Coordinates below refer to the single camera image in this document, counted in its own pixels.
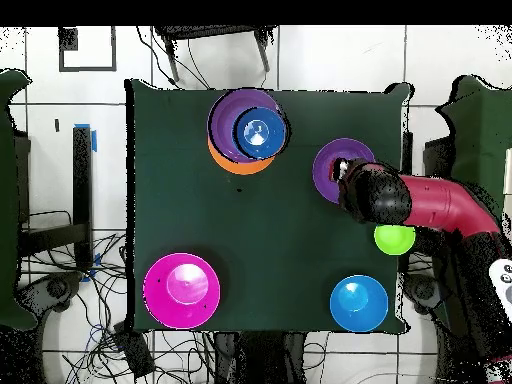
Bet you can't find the small dark blue bowl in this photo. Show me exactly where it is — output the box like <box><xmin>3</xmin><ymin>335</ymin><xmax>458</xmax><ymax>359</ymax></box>
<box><xmin>232</xmin><ymin>106</ymin><xmax>288</xmax><ymax>160</ymax></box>

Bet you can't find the large orange bowl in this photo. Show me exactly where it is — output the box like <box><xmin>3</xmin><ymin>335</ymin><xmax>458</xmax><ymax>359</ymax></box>
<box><xmin>206</xmin><ymin>137</ymin><xmax>277</xmax><ymax>176</ymax></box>

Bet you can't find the small green bowl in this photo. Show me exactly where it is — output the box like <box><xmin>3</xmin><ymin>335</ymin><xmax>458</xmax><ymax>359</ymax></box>
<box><xmin>373</xmin><ymin>224</ymin><xmax>417</xmax><ymax>257</ymax></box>

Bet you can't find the purple shallow bowl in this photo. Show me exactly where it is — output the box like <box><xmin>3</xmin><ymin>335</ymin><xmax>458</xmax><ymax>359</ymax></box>
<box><xmin>311</xmin><ymin>137</ymin><xmax>377</xmax><ymax>205</ymax></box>
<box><xmin>206</xmin><ymin>87</ymin><xmax>282</xmax><ymax>164</ymax></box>

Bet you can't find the light blue bowl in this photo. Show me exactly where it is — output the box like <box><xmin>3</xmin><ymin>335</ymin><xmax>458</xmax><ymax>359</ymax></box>
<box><xmin>328</xmin><ymin>274</ymin><xmax>390</xmax><ymax>333</ymax></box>

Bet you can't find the dark green tablecloth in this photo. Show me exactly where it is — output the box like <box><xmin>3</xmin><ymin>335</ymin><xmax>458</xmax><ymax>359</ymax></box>
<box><xmin>124</xmin><ymin>78</ymin><xmax>413</xmax><ymax>335</ymax></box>

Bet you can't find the grey chair base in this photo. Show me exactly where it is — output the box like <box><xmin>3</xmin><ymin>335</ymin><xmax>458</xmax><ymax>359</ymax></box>
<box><xmin>403</xmin><ymin>273</ymin><xmax>445</xmax><ymax>316</ymax></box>
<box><xmin>15</xmin><ymin>271</ymin><xmax>85</xmax><ymax>315</ymax></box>

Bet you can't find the green cloth side table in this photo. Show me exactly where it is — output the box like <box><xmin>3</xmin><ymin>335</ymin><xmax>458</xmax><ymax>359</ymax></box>
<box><xmin>0</xmin><ymin>68</ymin><xmax>38</xmax><ymax>332</ymax></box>
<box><xmin>433</xmin><ymin>74</ymin><xmax>512</xmax><ymax>338</ymax></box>

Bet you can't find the black stool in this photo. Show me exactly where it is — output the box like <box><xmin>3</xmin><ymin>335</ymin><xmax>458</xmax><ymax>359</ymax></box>
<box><xmin>153</xmin><ymin>25</ymin><xmax>278</xmax><ymax>84</ymax></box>

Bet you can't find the large pink bowl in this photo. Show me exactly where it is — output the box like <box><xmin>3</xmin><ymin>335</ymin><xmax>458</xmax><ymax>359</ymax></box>
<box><xmin>142</xmin><ymin>252</ymin><xmax>222</xmax><ymax>330</ymax></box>

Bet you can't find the blue tape strip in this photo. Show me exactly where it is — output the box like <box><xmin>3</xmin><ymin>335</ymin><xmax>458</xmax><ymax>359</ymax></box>
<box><xmin>73</xmin><ymin>122</ymin><xmax>98</xmax><ymax>154</ymax></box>

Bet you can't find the black power strip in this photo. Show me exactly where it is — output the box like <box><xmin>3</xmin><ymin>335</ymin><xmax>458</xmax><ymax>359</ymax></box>
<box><xmin>112</xmin><ymin>321</ymin><xmax>156</xmax><ymax>379</ymax></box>

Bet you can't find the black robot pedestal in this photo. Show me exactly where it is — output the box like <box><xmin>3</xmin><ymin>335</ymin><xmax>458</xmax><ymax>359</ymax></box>
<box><xmin>211</xmin><ymin>330</ymin><xmax>309</xmax><ymax>384</ymax></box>

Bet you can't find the black stand frame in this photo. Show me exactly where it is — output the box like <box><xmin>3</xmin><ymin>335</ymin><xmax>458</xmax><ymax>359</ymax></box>
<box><xmin>15</xmin><ymin>123</ymin><xmax>98</xmax><ymax>274</ymax></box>

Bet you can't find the black square floor frame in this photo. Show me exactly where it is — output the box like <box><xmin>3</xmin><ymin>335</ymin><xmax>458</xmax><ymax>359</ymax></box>
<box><xmin>58</xmin><ymin>26</ymin><xmax>118</xmax><ymax>73</ymax></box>

